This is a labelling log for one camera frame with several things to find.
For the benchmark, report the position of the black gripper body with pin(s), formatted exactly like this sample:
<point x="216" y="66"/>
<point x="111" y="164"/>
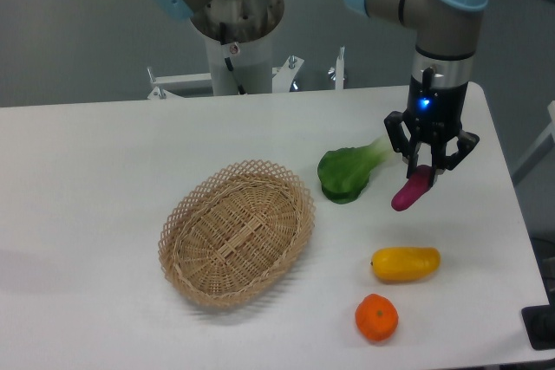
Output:
<point x="436" y="97"/>

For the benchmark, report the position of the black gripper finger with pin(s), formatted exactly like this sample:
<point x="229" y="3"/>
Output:
<point x="404" y="136"/>
<point x="441" y="135"/>

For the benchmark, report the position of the purple sweet potato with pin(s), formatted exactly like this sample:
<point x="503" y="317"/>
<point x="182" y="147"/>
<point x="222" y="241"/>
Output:
<point x="418" y="183"/>

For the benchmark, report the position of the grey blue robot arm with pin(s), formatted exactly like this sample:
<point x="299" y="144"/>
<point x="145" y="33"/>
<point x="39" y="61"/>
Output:
<point x="449" y="28"/>

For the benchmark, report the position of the woven wicker basket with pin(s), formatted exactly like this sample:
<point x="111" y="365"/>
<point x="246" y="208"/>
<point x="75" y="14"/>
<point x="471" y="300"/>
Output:
<point x="236" y="233"/>

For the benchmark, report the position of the green bok choy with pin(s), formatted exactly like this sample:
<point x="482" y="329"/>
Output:
<point x="344" y="173"/>

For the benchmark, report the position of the white furniture at right edge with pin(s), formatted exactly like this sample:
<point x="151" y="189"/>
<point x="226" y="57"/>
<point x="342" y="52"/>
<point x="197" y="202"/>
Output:
<point x="535" y="152"/>

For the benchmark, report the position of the yellow mango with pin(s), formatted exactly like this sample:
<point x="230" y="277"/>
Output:
<point x="405" y="264"/>

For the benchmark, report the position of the orange tangerine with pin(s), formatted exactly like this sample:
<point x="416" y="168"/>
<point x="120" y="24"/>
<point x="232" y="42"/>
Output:
<point x="376" y="318"/>

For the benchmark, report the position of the black box at table edge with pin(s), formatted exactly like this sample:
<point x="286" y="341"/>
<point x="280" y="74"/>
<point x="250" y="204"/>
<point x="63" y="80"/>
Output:
<point x="539" y="323"/>

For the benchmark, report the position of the white metal base frame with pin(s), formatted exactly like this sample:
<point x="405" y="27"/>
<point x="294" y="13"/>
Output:
<point x="164" y="87"/>

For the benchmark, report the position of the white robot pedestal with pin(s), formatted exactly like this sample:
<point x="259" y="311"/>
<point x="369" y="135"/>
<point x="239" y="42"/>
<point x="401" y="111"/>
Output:
<point x="240" y="67"/>

